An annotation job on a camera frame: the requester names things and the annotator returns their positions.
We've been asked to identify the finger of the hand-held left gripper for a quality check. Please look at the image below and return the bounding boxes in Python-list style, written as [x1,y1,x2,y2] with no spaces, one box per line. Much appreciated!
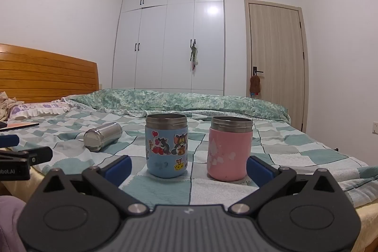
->
[0,135,20,149]
[0,147,53,166]

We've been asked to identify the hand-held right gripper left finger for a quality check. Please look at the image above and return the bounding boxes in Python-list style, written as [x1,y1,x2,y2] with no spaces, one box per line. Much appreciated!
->
[35,155,150,215]

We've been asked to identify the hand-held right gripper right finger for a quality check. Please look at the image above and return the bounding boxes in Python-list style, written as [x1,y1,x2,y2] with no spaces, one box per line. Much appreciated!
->
[230,156,344,215]

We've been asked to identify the silver steel cup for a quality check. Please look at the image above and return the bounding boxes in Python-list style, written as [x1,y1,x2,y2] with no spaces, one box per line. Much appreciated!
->
[83,122,123,152]

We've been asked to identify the pink cup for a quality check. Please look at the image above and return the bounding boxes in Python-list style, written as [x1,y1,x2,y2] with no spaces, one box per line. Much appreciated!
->
[207,115,254,182]

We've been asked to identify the blue cartoon cup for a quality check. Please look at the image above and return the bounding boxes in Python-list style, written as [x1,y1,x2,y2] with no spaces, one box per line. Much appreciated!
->
[145,113,189,179]

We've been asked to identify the beige crumpled cloth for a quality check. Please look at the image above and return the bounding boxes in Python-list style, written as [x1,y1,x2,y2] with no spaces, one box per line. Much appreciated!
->
[0,91,19,120]

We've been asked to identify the purple floral pillow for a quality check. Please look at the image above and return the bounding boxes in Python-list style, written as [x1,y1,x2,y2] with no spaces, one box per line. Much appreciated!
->
[9,101,74,121]

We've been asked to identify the checked bed sheet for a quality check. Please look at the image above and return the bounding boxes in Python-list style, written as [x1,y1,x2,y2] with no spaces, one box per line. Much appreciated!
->
[0,109,378,208]

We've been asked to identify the person's purple pants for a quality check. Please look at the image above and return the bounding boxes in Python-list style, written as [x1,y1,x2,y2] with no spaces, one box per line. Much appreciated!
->
[0,195,28,252]

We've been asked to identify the wooden headboard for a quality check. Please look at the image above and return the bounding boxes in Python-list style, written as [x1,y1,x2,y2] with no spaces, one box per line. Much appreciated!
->
[0,44,99,103]

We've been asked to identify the brown hanging bag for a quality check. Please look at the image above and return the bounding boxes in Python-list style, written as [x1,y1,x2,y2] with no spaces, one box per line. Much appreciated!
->
[249,75,262,95]

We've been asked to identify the green floral quilt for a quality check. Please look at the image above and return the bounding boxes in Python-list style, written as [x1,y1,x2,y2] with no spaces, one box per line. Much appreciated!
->
[63,89,291,124]

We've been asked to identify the light wooden door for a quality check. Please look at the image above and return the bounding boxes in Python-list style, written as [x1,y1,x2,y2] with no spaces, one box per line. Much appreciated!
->
[245,0,309,133]

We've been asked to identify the hanging plush charm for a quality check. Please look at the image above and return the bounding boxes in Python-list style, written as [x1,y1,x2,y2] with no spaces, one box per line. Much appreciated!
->
[190,39,199,71]

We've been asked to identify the white wardrobe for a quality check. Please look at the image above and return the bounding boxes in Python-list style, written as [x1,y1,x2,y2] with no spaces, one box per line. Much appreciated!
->
[112,0,225,96]

